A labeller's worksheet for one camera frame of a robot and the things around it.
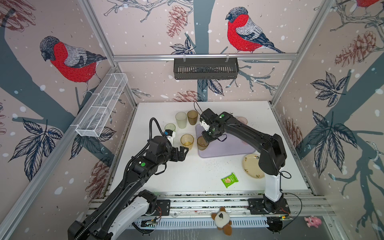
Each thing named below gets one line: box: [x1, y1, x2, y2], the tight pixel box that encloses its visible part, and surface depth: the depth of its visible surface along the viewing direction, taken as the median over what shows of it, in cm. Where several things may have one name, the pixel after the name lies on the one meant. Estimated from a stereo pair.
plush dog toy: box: [211, 207, 233, 236], surface depth 69 cm
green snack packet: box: [220, 172, 239, 189], surface depth 83 cm
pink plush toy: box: [304, 215, 322, 228], surface depth 69 cm
